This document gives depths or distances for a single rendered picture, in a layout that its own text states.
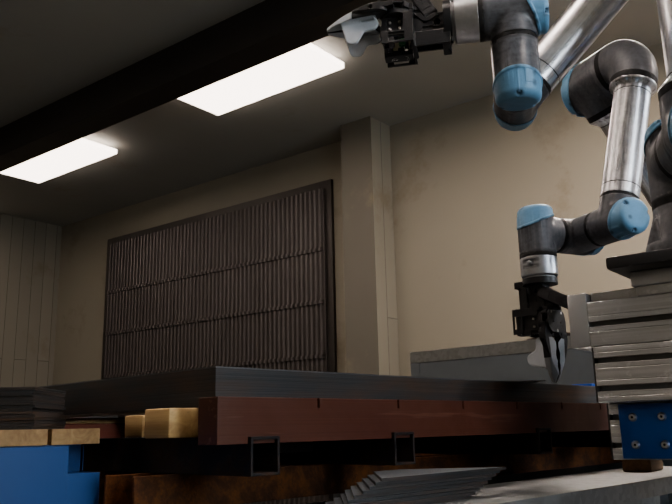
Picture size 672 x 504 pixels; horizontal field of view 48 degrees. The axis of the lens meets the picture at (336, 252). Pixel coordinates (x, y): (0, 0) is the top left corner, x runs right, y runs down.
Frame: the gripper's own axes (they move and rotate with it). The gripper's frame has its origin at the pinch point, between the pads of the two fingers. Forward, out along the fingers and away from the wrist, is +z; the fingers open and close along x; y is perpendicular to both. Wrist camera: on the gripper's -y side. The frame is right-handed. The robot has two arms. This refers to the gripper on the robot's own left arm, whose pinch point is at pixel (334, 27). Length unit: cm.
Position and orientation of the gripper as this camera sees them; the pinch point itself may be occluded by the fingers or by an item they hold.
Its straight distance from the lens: 136.9
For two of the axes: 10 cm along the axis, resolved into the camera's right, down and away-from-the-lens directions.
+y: -0.1, 9.3, -3.6
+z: -9.8, 0.7, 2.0
